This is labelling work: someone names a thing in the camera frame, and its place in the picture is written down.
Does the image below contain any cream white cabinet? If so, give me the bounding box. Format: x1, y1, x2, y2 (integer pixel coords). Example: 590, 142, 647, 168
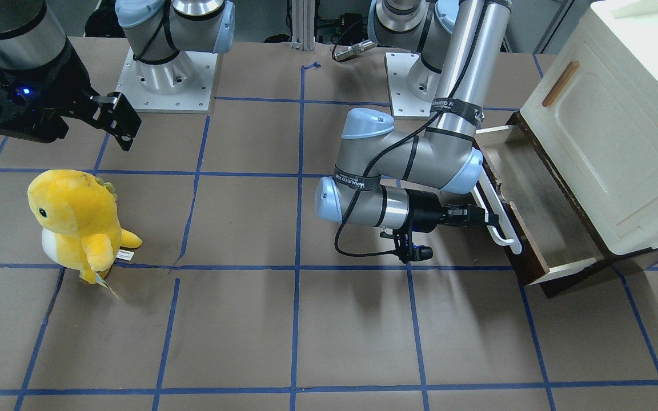
521, 1, 658, 255

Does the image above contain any yellow plush dinosaur toy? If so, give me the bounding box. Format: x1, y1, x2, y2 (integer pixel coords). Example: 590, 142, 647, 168
27, 170, 143, 289

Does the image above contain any brown wooden drawer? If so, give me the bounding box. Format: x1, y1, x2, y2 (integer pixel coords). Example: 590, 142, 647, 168
474, 114, 618, 297

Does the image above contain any aluminium frame post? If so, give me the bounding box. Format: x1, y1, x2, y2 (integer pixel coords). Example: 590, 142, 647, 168
290, 0, 316, 54

